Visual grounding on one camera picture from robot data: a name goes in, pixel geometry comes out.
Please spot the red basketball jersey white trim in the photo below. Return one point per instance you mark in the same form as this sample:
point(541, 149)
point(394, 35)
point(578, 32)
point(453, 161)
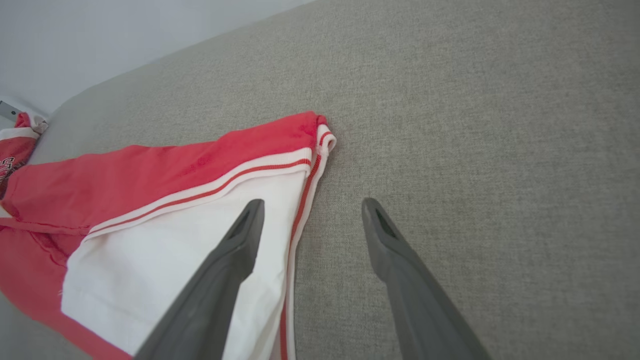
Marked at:
point(150, 175)

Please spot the grey fabric sofa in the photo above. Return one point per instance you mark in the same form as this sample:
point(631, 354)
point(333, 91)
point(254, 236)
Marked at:
point(475, 125)

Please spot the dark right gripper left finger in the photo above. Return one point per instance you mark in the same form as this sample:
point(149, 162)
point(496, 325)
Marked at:
point(210, 300)

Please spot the red basketball shorts white stripe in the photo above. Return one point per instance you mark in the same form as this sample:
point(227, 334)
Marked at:
point(15, 150)

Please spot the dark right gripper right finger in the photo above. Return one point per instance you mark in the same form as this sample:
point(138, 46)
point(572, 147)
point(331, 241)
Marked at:
point(420, 305)

